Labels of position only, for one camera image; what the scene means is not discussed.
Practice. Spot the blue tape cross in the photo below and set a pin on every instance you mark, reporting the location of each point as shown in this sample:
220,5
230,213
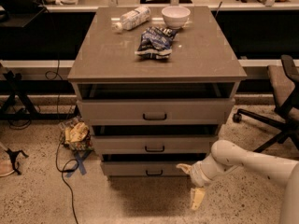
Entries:
80,157

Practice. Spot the grey drawer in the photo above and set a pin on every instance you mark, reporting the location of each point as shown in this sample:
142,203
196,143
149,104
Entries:
152,144
156,112
141,168

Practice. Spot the black office chair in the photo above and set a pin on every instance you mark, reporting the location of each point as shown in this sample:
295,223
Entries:
284,81

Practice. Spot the black tripod with white part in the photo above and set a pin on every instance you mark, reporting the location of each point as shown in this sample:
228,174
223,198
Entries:
13,157

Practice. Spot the grey drawer cabinet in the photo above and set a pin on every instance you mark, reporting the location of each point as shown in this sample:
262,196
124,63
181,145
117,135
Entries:
202,65

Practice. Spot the clear plastic water bottle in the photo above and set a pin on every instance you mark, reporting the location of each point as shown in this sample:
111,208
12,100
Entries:
132,19

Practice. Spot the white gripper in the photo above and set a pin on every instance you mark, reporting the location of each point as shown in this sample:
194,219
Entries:
196,174

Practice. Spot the grey top drawer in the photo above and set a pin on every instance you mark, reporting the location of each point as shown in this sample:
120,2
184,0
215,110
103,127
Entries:
156,112

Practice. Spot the grey middle drawer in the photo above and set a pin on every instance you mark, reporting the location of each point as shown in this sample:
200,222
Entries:
152,144

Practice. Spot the blue chip bag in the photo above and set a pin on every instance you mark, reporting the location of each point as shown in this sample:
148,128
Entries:
156,43

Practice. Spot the grey bottom drawer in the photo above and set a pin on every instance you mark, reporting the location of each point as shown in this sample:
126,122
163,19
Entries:
141,168

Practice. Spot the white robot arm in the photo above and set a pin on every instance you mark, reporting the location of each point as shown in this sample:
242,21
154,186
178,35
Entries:
226,156

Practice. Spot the white bowl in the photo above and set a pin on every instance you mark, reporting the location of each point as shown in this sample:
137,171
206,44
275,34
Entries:
175,16

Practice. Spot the black stand frame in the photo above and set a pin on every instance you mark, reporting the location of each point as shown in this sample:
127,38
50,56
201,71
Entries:
18,105

